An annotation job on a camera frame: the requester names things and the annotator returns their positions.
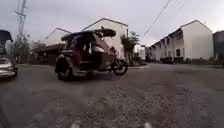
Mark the tree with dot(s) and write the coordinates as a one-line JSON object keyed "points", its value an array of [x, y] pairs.
{"points": [[129, 41]]}

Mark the dark red motor tricycle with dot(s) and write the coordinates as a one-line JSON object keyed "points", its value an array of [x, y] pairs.
{"points": [[83, 55]]}

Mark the large white gabled house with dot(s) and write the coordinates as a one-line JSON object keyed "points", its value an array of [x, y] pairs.
{"points": [[116, 30]]}

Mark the small white gabled house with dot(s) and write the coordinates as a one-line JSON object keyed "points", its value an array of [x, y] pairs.
{"points": [[56, 37]]}

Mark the grey asphalt road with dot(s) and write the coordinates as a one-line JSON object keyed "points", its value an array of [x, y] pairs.
{"points": [[163, 100]]}

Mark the low dark building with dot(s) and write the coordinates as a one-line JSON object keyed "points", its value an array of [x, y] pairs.
{"points": [[48, 53]]}

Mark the white row house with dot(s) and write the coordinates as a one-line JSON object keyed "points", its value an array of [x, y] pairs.
{"points": [[196, 40]]}

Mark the trees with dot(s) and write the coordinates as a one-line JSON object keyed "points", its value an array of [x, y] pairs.
{"points": [[21, 50]]}

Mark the utility pole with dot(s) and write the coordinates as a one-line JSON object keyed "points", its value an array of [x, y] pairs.
{"points": [[22, 20]]}

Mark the silver car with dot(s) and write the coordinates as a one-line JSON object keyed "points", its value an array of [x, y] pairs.
{"points": [[6, 68]]}

